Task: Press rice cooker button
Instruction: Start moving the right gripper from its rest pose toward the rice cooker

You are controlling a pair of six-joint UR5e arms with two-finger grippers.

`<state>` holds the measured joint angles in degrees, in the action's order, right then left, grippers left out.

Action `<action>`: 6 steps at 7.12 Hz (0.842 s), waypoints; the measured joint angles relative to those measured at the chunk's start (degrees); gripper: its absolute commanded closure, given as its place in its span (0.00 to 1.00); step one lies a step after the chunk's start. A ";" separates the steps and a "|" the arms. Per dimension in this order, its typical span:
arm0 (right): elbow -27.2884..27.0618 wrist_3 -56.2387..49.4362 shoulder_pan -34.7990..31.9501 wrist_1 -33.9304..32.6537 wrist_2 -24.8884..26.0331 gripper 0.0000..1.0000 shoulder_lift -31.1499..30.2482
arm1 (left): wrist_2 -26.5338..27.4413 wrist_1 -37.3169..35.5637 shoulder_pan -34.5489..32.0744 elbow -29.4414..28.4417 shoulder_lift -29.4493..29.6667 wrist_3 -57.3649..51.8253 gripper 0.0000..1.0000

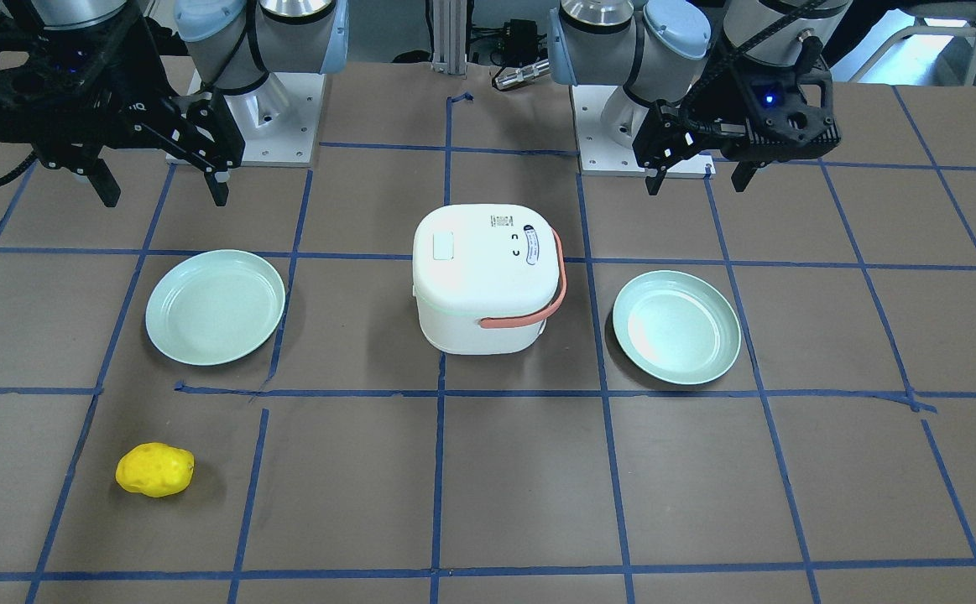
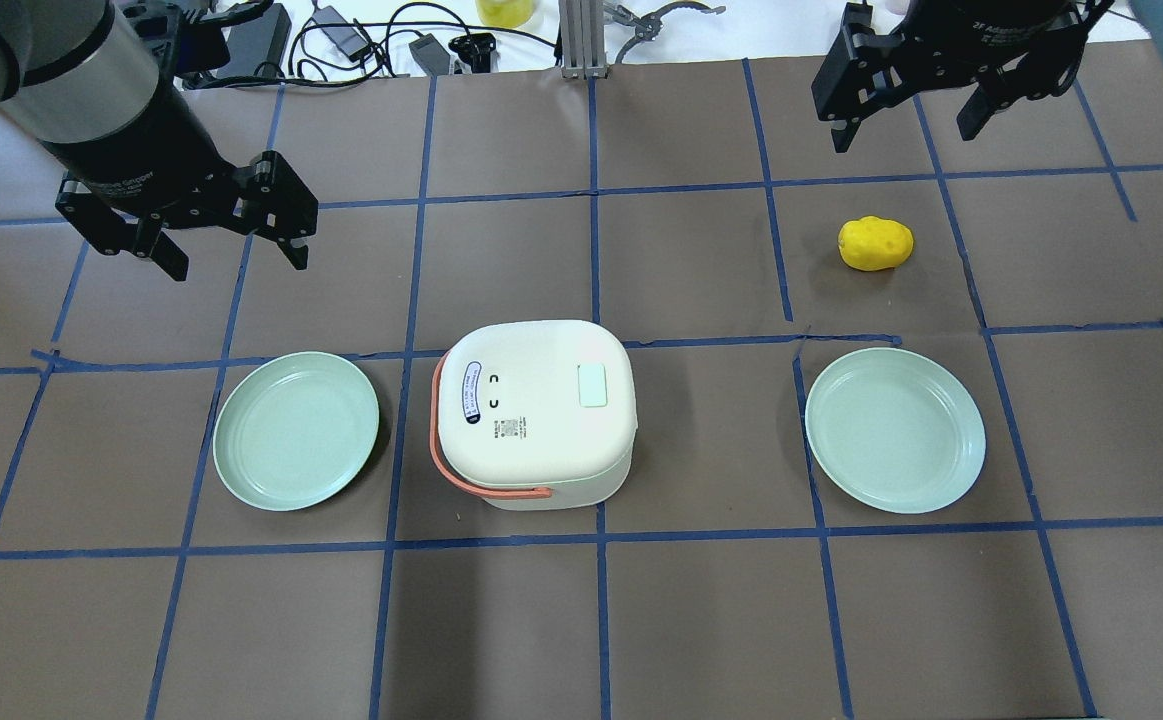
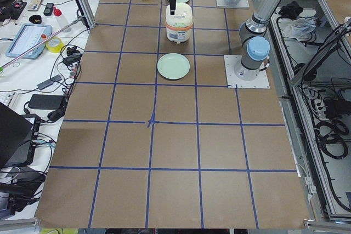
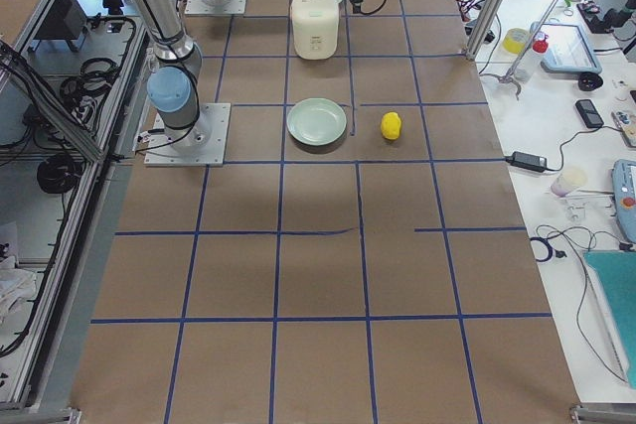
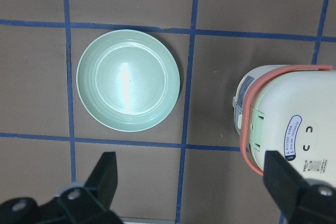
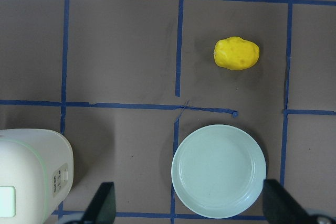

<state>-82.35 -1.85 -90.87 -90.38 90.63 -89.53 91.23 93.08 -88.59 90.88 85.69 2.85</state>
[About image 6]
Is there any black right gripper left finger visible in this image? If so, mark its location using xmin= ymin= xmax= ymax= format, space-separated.
xmin=82 ymin=182 xmax=116 ymax=223

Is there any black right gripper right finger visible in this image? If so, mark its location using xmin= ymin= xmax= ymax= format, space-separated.
xmin=262 ymin=179 xmax=312 ymax=224

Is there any white and green rice cooker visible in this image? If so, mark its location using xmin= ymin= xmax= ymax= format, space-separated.
xmin=1 ymin=129 xmax=74 ymax=223

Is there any pale green plate right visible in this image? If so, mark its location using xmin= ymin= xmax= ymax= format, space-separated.
xmin=171 ymin=124 xmax=267 ymax=219

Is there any yellow toy potato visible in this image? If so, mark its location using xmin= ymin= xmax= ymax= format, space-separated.
xmin=213 ymin=36 xmax=260 ymax=71

